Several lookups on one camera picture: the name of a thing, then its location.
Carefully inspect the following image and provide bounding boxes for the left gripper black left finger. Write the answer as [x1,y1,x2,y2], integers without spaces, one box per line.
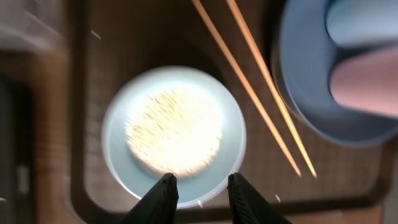
[119,173,178,224]

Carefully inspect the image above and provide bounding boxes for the wooden chopstick right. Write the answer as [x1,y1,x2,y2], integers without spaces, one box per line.
[227,0,318,178]

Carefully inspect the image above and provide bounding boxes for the wooden chopstick left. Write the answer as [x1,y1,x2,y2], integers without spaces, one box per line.
[192,0,302,177]

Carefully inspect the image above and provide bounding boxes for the light blue cup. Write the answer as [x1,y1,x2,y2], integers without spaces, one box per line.
[326,0,397,48]

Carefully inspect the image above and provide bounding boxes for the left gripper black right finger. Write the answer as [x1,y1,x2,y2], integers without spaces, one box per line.
[228,173,291,224]

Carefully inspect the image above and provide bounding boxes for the pink cup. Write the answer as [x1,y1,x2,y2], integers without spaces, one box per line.
[329,45,397,119]

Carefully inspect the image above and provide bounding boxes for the wooden chopstick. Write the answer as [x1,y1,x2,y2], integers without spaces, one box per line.
[227,0,318,178]
[192,0,302,177]

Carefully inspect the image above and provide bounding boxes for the light blue bowl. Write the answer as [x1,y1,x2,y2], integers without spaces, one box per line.
[101,66,246,208]

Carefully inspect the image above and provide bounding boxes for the clear plastic bin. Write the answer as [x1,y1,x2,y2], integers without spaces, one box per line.
[1,0,67,51]

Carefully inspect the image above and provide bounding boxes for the dark blue plate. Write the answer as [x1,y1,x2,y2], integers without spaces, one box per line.
[272,0,397,147]

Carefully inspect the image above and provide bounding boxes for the black tray bin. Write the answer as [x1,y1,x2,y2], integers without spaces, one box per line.
[1,75,36,224]

